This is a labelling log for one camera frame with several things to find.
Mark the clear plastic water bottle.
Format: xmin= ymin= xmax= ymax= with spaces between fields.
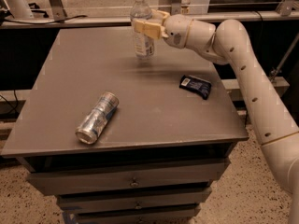
xmin=130 ymin=0 xmax=154 ymax=59

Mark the grey drawer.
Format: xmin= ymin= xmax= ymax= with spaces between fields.
xmin=28 ymin=159 xmax=229 ymax=195
xmin=76 ymin=204 xmax=200 ymax=224
xmin=58 ymin=185 xmax=211 ymax=213

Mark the grey drawer cabinet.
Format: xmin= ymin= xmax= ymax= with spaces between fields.
xmin=0 ymin=23 xmax=249 ymax=224

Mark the metal frame rail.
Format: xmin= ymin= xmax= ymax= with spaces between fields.
xmin=0 ymin=10 xmax=299 ymax=29

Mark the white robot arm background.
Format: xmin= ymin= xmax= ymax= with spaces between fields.
xmin=6 ymin=0 xmax=34 ymax=19

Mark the dark blue snack packet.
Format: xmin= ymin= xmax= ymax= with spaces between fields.
xmin=179 ymin=76 xmax=212 ymax=100

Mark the middle grey drawer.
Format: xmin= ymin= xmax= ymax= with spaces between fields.
xmin=58 ymin=185 xmax=211 ymax=213

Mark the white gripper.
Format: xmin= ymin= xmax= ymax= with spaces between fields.
xmin=133 ymin=9 xmax=192 ymax=49

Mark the bottom grey drawer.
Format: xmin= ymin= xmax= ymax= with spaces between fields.
xmin=76 ymin=204 xmax=200 ymax=224

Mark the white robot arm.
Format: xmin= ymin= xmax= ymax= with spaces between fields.
xmin=133 ymin=10 xmax=299 ymax=224

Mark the black cable on rail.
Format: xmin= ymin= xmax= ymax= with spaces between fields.
xmin=3 ymin=14 xmax=89 ymax=25

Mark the silver blue drink can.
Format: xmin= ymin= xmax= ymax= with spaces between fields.
xmin=75 ymin=92 xmax=119 ymax=145

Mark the top grey drawer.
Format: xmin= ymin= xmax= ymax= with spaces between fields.
xmin=28 ymin=159 xmax=229 ymax=195

